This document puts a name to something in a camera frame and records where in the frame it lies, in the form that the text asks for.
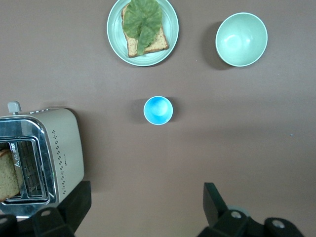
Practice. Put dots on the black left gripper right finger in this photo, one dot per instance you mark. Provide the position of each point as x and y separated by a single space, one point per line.
212 205

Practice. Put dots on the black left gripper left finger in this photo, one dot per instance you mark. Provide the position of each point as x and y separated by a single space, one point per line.
76 202

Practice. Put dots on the blue plastic cup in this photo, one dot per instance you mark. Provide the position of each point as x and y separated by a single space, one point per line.
158 109

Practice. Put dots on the brown table cover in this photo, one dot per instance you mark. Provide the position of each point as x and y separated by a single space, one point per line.
222 148

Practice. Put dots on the beige and chrome toaster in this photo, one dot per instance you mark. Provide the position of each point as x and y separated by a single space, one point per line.
66 138

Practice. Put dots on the bread slice in toaster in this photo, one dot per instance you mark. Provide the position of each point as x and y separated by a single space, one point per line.
7 175

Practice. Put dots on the pale green bowl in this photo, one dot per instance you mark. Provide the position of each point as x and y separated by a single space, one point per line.
242 39

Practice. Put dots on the brown bread slice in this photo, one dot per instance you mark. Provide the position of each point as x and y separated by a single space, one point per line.
158 45

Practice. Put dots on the pale green plate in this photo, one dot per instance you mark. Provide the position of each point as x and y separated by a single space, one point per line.
116 37

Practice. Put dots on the green lettuce leaf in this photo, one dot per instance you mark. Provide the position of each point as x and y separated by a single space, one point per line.
140 19

